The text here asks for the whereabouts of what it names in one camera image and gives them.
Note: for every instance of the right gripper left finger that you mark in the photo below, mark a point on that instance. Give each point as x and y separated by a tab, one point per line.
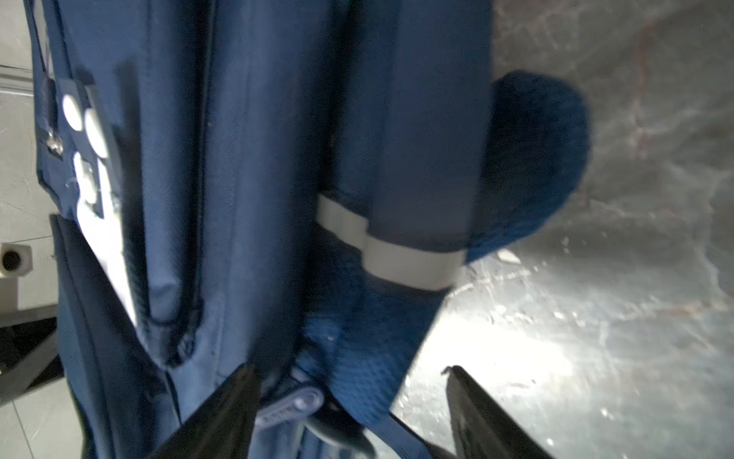
222	426

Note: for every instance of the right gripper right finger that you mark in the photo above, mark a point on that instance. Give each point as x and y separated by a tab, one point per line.
480	426

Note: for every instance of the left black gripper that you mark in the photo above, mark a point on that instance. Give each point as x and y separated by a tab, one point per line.
29	351

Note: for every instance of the navy blue backpack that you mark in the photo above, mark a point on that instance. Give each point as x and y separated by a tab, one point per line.
293	186

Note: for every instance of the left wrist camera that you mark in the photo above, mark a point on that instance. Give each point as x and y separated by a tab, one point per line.
16	262

